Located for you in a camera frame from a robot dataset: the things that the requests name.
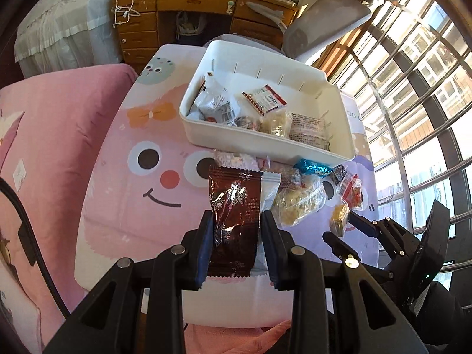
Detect metal window security bars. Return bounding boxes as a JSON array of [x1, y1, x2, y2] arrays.
[[317, 0, 471, 285]]

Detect red clear candy packet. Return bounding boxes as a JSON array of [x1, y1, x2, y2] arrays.
[[235, 116, 261, 131]]

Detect black camera cable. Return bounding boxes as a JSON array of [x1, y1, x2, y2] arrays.
[[0, 176, 72, 320]]

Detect white charging cable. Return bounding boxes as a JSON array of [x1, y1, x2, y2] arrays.
[[113, 0, 143, 27]]

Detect wooden desk with drawers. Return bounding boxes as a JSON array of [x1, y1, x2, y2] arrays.
[[111, 0, 298, 73]]

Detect small grey snack packet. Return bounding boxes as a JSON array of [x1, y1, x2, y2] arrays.
[[187, 76, 241, 125]]

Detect cartoon print table cloth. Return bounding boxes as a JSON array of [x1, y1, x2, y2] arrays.
[[74, 45, 378, 328]]

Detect dark brown foil packet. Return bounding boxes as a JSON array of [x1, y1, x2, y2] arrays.
[[208, 166, 262, 277]]

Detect red white striped packet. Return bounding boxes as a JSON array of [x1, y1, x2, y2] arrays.
[[242, 85, 286, 117]]

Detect grey mesh office chair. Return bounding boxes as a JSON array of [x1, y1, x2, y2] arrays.
[[215, 0, 383, 65]]

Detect yellow small candy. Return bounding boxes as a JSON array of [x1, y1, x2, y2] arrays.
[[330, 202, 350, 237]]

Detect white lace curtain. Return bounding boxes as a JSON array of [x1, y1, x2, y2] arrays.
[[14, 0, 122, 78]]

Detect blue foil snack packet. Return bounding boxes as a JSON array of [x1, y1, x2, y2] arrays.
[[294, 158, 333, 177]]

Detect white plastic storage bin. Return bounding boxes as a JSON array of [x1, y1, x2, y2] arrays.
[[179, 40, 355, 166]]

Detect clear nut snack packet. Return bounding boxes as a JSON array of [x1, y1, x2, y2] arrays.
[[289, 113, 330, 150]]

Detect pink bed blanket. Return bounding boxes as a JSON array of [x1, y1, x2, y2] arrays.
[[1, 64, 137, 353]]

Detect clear pastry snack bag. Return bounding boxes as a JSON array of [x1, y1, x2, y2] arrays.
[[271, 175, 327, 228]]

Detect orange grey snack packet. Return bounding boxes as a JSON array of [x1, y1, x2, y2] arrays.
[[197, 72, 214, 101]]

